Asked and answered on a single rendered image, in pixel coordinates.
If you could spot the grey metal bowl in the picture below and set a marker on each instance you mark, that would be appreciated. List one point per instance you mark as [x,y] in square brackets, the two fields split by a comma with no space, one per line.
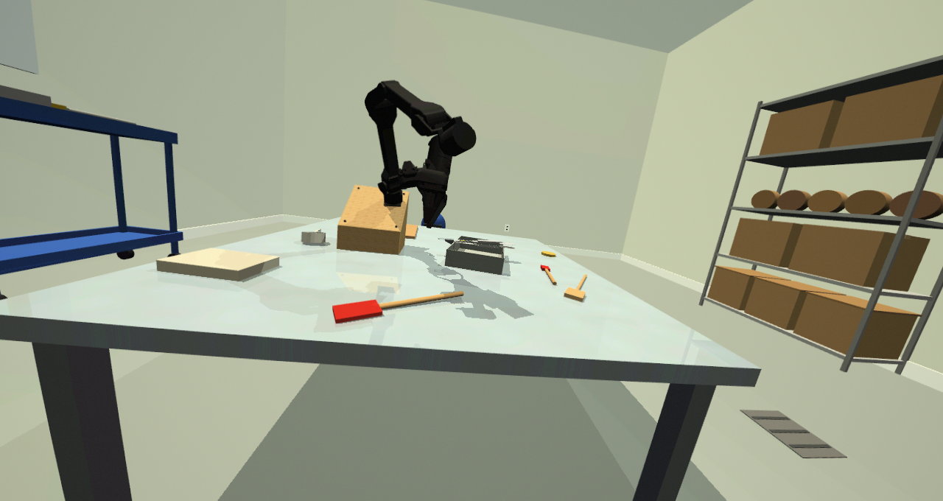
[313,237]

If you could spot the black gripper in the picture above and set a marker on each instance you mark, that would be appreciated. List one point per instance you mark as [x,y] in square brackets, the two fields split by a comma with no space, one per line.
[433,192]

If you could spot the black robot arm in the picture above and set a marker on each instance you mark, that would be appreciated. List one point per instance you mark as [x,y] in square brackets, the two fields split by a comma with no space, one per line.
[454,136]

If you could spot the grey rectangular roasting tin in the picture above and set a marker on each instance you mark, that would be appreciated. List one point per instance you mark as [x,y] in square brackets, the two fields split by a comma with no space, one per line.
[472,257]

